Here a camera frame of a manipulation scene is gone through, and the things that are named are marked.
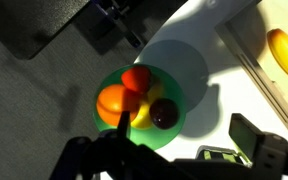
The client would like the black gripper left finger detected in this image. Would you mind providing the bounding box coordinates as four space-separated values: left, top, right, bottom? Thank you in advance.
117 111 130 138

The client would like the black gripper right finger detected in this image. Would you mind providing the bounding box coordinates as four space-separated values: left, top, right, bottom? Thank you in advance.
229 113 265 164

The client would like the red toy strawberry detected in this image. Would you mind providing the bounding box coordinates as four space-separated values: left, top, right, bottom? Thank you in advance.
121 66 151 94

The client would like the black white square plush toy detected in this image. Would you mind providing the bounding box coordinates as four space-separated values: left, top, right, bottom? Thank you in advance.
196 145 252 167

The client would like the yellow toy lemon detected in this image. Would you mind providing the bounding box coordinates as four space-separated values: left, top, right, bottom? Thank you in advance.
131 83 164 130

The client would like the orange toy fruit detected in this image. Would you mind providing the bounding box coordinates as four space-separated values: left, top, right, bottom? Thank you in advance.
96 84 141 126

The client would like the dark purple toy plum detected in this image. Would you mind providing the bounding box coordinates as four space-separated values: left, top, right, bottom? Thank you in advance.
149 98 179 130

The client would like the wooden tray box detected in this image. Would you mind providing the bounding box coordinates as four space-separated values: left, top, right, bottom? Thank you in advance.
216 0 288 130

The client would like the green plastic bowl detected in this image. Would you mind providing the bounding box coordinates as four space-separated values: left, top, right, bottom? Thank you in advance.
93 64 185 150

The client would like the white round table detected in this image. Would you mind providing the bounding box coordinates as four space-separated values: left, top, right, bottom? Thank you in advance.
134 0 288 160

